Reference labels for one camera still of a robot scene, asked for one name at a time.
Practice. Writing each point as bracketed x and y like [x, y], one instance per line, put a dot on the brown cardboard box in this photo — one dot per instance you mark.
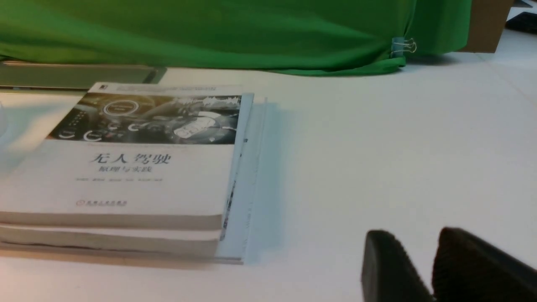
[487, 22]

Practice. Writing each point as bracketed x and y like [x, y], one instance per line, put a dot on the black object behind box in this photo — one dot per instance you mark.
[522, 17]

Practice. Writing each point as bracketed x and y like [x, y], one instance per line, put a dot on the thin booklet under stack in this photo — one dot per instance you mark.
[232, 249]

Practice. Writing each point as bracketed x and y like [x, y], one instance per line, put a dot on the green backdrop cloth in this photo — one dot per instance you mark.
[295, 37]

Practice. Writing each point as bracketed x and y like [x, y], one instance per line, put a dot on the silver binder clip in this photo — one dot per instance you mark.
[400, 46]

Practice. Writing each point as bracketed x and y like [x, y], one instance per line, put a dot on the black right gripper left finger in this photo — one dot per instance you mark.
[387, 273]

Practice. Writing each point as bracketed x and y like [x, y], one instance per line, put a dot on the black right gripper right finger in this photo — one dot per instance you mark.
[469, 269]

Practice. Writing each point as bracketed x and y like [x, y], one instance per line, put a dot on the white self-driving book top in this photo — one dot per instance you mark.
[151, 113]

